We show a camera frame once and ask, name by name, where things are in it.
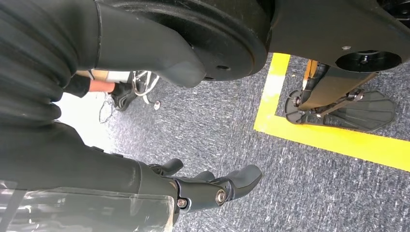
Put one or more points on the black ribbed foot plate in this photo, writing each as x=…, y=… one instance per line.
x=362, y=112

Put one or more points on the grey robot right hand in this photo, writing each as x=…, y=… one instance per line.
x=80, y=160

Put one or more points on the clear plastic cover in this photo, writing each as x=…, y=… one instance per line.
x=80, y=214

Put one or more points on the chrome chair base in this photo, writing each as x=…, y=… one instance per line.
x=156, y=105

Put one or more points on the yellow floor tape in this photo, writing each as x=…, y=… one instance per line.
x=320, y=137

